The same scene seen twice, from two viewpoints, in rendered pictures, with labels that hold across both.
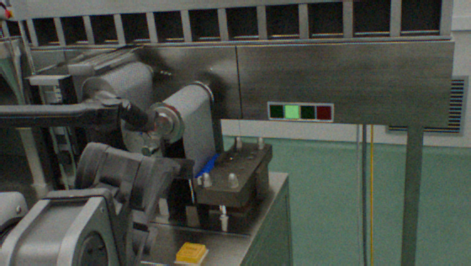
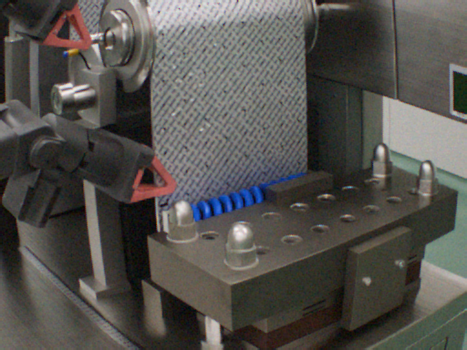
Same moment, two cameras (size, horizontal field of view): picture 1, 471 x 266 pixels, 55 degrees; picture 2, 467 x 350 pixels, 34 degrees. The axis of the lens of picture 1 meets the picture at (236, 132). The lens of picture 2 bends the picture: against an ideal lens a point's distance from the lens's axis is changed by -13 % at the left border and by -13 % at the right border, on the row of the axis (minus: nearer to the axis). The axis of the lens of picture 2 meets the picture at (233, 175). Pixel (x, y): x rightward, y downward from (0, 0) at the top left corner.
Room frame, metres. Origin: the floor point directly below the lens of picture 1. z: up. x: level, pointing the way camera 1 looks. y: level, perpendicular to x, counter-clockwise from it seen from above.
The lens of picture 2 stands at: (0.68, -0.39, 1.42)
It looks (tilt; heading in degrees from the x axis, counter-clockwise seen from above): 20 degrees down; 31
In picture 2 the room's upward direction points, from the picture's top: 1 degrees counter-clockwise
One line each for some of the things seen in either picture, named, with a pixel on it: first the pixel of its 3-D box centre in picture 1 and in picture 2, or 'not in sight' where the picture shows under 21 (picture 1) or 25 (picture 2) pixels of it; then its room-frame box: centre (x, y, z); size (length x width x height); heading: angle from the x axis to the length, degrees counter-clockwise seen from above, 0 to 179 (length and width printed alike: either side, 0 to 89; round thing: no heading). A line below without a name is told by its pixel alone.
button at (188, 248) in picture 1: (191, 252); not in sight; (1.18, 0.18, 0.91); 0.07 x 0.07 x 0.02; 68
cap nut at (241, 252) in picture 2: (232, 179); (240, 243); (1.38, 0.03, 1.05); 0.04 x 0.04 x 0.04
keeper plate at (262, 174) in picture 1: (262, 179); (378, 279); (1.52, -0.08, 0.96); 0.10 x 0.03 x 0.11; 158
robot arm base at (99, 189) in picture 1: (94, 220); not in sight; (0.53, 0.20, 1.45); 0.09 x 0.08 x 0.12; 84
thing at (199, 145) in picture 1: (200, 149); (234, 138); (1.55, 0.14, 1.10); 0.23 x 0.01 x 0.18; 158
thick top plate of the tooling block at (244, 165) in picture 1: (237, 171); (323, 235); (1.54, 0.01, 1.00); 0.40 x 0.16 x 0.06; 158
